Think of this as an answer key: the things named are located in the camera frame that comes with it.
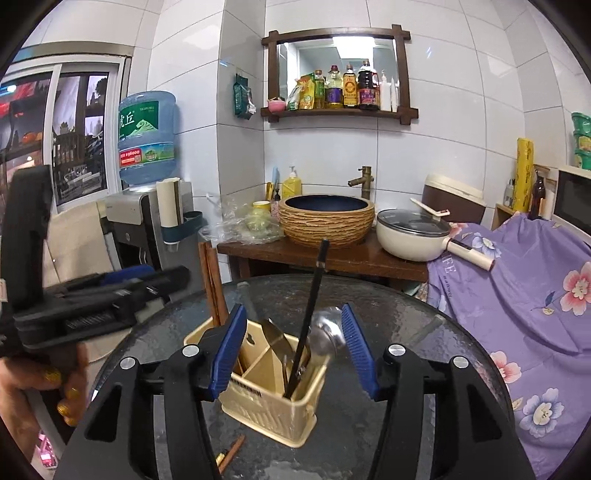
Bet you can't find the sliding window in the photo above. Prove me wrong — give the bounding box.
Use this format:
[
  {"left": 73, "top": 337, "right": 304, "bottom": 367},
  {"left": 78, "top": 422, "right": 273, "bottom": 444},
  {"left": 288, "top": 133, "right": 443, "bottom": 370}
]
[{"left": 0, "top": 45, "right": 133, "bottom": 214}]

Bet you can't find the brown glass bottle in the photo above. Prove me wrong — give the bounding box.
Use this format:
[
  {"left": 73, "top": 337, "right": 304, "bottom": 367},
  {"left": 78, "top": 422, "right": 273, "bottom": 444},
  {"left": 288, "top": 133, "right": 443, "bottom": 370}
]
[{"left": 528, "top": 169, "right": 546, "bottom": 220}]

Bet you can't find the person's left hand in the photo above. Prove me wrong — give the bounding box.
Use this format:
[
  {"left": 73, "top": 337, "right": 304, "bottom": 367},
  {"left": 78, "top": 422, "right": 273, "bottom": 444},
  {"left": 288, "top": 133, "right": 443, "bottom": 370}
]
[{"left": 0, "top": 344, "right": 90, "bottom": 463}]

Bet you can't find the blue water jug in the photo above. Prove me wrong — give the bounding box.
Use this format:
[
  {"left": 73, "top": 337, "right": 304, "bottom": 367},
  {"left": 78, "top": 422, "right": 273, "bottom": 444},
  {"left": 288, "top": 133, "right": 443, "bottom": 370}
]
[{"left": 117, "top": 90, "right": 179, "bottom": 193}]

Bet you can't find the teal wall holder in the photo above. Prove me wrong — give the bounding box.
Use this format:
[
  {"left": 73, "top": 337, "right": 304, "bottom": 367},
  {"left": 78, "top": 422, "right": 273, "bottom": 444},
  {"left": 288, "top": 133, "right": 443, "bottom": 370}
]
[{"left": 161, "top": 210, "right": 204, "bottom": 244}]

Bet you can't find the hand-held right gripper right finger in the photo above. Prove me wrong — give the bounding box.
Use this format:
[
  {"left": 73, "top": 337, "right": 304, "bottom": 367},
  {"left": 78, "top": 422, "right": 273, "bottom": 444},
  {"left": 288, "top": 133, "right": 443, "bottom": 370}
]
[{"left": 340, "top": 302, "right": 536, "bottom": 480}]

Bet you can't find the yellow soap pump bottle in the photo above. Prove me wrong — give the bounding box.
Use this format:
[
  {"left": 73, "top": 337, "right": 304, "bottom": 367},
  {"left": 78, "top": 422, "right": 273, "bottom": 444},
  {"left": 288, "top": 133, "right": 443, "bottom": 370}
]
[{"left": 281, "top": 165, "right": 304, "bottom": 199}]

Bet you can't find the wooden framed mirror shelf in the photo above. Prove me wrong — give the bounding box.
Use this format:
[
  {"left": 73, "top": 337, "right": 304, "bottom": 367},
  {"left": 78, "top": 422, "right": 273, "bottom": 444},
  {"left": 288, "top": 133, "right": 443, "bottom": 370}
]
[{"left": 260, "top": 25, "right": 420, "bottom": 127}]

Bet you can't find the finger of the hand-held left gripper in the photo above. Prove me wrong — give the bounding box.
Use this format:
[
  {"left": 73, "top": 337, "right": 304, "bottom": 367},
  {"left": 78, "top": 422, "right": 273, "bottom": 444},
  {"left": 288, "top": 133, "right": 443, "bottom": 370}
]
[
  {"left": 59, "top": 266, "right": 191, "bottom": 320},
  {"left": 44, "top": 265, "right": 158, "bottom": 297}
]

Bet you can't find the cream frying pan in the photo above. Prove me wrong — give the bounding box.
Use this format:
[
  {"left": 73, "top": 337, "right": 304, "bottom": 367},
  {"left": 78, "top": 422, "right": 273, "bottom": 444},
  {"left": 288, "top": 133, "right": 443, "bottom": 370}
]
[{"left": 376, "top": 209, "right": 496, "bottom": 272}]

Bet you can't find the clear plastic bag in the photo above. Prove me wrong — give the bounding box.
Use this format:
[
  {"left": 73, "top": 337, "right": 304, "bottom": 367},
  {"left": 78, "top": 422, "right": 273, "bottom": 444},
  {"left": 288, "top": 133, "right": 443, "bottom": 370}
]
[{"left": 203, "top": 192, "right": 284, "bottom": 246}]

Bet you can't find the dark soy sauce bottle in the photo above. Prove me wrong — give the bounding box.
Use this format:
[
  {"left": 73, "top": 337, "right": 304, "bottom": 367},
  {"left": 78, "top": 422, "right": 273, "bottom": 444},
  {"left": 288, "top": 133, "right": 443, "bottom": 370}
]
[{"left": 358, "top": 60, "right": 380, "bottom": 111}]

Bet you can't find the yellow cup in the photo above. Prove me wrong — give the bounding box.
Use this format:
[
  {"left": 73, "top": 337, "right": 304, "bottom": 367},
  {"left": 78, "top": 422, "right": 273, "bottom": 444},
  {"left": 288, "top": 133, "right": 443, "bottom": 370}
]
[{"left": 249, "top": 200, "right": 273, "bottom": 234}]

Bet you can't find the metal ladle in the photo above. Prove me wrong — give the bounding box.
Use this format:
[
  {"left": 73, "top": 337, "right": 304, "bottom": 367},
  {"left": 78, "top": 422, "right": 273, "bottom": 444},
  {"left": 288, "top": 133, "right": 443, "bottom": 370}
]
[{"left": 310, "top": 305, "right": 348, "bottom": 360}]

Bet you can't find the dark wooden vanity table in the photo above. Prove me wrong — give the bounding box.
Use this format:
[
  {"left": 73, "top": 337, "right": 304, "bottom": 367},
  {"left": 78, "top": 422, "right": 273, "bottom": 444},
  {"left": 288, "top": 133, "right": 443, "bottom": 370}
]
[{"left": 216, "top": 230, "right": 430, "bottom": 290}]

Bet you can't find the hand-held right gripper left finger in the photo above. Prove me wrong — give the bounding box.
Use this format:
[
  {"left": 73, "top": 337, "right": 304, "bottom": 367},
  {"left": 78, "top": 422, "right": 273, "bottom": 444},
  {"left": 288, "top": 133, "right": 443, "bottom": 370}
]
[{"left": 55, "top": 304, "right": 248, "bottom": 480}]

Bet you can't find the yellow wrap roll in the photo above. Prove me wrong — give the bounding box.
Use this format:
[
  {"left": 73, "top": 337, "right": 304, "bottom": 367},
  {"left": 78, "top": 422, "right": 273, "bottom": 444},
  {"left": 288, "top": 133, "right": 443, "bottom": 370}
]
[{"left": 513, "top": 137, "right": 536, "bottom": 213}]

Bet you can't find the metal spatula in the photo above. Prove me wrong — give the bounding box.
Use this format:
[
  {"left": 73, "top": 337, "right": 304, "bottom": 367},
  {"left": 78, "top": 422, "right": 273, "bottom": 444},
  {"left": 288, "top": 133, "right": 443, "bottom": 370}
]
[{"left": 260, "top": 318, "right": 297, "bottom": 371}]

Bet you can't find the woven pattern sink basin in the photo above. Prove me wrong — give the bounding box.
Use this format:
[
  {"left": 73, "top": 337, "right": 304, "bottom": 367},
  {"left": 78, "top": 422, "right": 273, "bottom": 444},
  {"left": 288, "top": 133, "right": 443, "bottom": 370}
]
[{"left": 278, "top": 194, "right": 376, "bottom": 250}]

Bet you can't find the black chopstick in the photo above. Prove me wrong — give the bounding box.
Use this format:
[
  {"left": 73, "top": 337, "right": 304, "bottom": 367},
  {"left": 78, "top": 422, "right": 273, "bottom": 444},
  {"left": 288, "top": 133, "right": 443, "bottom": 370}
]
[{"left": 283, "top": 239, "right": 330, "bottom": 398}]

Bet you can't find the grey water dispenser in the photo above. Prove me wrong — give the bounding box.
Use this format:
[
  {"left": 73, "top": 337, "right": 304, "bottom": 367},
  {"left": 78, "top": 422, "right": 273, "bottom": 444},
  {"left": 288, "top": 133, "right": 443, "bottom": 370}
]
[{"left": 99, "top": 181, "right": 204, "bottom": 278}]

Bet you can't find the purple label oil bottle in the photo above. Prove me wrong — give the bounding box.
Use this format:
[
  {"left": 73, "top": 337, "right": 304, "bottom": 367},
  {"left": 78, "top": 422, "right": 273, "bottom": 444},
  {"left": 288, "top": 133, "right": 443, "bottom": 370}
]
[{"left": 325, "top": 65, "right": 345, "bottom": 110}]

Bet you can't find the brown wooden chopstick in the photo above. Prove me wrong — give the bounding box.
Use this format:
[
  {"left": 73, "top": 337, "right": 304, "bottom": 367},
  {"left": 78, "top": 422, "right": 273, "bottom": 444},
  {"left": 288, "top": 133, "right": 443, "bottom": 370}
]
[
  {"left": 216, "top": 434, "right": 246, "bottom": 477},
  {"left": 198, "top": 242, "right": 219, "bottom": 325}
]

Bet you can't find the glass pan lid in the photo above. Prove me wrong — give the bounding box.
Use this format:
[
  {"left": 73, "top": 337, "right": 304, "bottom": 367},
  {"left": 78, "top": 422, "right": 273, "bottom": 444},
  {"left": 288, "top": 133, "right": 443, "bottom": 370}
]
[{"left": 377, "top": 209, "right": 452, "bottom": 234}]

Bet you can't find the wooden crate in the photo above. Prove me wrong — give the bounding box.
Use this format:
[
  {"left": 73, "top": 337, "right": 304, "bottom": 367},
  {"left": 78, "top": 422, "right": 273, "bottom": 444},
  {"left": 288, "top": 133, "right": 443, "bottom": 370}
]
[{"left": 490, "top": 202, "right": 518, "bottom": 232}]

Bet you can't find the yellow bag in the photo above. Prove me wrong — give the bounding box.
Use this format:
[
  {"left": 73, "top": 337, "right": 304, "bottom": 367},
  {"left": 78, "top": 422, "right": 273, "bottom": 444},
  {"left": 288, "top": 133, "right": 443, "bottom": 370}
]
[{"left": 298, "top": 75, "right": 317, "bottom": 111}]

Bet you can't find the brown rice cooker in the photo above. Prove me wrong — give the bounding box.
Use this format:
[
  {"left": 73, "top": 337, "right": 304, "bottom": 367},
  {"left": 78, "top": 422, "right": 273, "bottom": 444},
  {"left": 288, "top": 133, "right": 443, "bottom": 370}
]
[{"left": 422, "top": 174, "right": 488, "bottom": 226}]

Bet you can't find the green packet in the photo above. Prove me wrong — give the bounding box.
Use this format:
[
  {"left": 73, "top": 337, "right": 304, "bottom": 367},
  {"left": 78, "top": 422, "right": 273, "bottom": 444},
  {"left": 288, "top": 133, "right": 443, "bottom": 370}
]
[{"left": 232, "top": 73, "right": 256, "bottom": 120}]

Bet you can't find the bronze bamboo faucet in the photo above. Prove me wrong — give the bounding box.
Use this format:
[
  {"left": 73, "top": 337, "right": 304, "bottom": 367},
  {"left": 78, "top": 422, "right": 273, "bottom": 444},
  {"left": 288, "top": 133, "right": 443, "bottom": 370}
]
[{"left": 348, "top": 165, "right": 374, "bottom": 200}]

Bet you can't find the purple floral cloth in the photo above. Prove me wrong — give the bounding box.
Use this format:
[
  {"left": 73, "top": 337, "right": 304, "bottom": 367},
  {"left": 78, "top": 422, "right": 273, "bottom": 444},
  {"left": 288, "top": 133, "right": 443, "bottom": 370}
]
[{"left": 427, "top": 213, "right": 591, "bottom": 480}]

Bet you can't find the red patterned clothing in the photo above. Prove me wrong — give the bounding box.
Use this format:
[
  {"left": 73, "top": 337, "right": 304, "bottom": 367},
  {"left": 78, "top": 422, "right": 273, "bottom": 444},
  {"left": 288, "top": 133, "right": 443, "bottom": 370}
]
[{"left": 34, "top": 431, "right": 59, "bottom": 468}]

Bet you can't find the beige plastic utensil holder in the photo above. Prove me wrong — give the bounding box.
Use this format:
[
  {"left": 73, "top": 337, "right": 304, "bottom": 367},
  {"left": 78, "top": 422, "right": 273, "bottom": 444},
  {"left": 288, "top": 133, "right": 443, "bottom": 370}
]
[{"left": 184, "top": 318, "right": 331, "bottom": 448}]

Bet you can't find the amber yellow label bottle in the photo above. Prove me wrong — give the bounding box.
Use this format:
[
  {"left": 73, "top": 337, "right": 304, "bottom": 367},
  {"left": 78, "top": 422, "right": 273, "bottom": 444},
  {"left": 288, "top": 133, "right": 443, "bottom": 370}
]
[{"left": 343, "top": 64, "right": 360, "bottom": 109}]

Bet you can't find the white rice paddle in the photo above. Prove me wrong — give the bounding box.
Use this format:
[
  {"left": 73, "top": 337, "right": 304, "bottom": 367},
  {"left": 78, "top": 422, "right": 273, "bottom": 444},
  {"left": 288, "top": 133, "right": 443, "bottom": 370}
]
[{"left": 409, "top": 198, "right": 451, "bottom": 218}]

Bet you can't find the white microwave oven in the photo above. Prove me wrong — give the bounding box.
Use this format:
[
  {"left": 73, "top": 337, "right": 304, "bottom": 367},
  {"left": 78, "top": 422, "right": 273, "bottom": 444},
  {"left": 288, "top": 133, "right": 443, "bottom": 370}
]
[{"left": 551, "top": 167, "right": 591, "bottom": 232}]

